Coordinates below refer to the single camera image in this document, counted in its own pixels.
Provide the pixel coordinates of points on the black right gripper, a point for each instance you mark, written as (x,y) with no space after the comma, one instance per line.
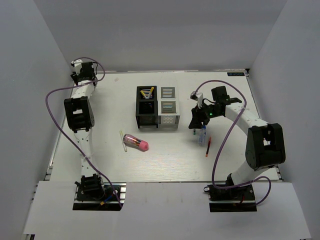
(198,117)

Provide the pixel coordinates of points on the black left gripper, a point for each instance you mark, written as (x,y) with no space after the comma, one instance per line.
(76,77)

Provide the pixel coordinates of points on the pale green capped white marker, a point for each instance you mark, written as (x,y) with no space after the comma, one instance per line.
(122,140)

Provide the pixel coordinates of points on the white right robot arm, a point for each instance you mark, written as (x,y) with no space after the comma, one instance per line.
(265,148)

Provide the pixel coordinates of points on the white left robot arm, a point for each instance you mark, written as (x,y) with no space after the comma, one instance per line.
(80,120)

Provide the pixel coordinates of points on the clear spray bottle blue cap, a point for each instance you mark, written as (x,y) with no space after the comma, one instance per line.
(202,136)

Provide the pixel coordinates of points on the white slotted organizer box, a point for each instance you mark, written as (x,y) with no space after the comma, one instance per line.
(168,107)

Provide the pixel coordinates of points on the red orange pen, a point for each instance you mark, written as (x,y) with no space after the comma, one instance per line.
(208,146)

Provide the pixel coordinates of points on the black slotted organizer box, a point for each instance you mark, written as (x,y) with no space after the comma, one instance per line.
(146,112)

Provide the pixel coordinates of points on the right XDOF logo sticker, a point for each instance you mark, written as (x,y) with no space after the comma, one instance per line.
(235,74)

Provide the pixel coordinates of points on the pink marker set bottle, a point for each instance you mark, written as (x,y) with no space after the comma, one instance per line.
(135,142)

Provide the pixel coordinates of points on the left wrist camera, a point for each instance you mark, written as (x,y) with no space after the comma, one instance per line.
(76,63)

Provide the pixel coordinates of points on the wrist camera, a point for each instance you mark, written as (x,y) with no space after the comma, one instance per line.
(197,96)
(76,63)

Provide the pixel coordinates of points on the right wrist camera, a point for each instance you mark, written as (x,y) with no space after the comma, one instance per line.
(197,96)

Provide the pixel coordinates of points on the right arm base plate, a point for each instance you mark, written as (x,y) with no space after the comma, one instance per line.
(241,199)

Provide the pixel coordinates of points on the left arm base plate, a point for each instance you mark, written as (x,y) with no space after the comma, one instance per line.
(106,202)

